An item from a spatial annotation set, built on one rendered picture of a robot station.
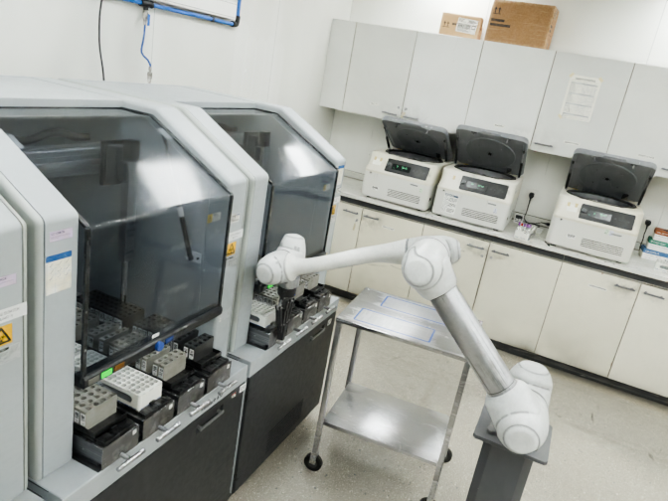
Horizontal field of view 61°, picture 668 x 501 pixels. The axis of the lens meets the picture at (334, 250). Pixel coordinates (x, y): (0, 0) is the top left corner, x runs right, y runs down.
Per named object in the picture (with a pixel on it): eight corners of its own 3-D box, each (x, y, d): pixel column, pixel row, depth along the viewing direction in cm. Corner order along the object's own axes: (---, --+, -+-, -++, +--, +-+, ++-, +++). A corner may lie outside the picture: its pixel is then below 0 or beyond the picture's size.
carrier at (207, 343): (208, 349, 203) (210, 334, 201) (213, 351, 202) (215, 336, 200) (187, 362, 192) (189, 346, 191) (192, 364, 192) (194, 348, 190)
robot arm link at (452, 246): (412, 231, 206) (403, 239, 194) (461, 228, 200) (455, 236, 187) (416, 265, 209) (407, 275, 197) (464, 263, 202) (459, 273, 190)
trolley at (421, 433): (301, 468, 273) (329, 315, 247) (334, 419, 314) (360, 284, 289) (436, 522, 254) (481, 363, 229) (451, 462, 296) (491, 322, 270)
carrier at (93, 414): (111, 409, 162) (112, 391, 160) (116, 412, 162) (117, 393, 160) (79, 428, 152) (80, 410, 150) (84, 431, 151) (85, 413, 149)
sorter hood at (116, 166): (-49, 326, 163) (-60, 102, 143) (110, 272, 217) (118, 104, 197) (83, 391, 145) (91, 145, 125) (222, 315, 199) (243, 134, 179)
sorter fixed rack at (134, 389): (64, 378, 175) (64, 361, 173) (89, 365, 184) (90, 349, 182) (138, 415, 165) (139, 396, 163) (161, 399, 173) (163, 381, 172)
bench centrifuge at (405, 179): (359, 195, 452) (374, 114, 432) (386, 187, 506) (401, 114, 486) (424, 213, 431) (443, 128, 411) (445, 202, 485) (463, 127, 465)
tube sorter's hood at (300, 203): (156, 257, 239) (168, 105, 219) (237, 231, 293) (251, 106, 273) (259, 294, 221) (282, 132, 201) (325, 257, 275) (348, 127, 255)
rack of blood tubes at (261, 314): (204, 307, 237) (205, 294, 236) (218, 300, 246) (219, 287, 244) (263, 330, 227) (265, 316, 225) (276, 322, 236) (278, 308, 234)
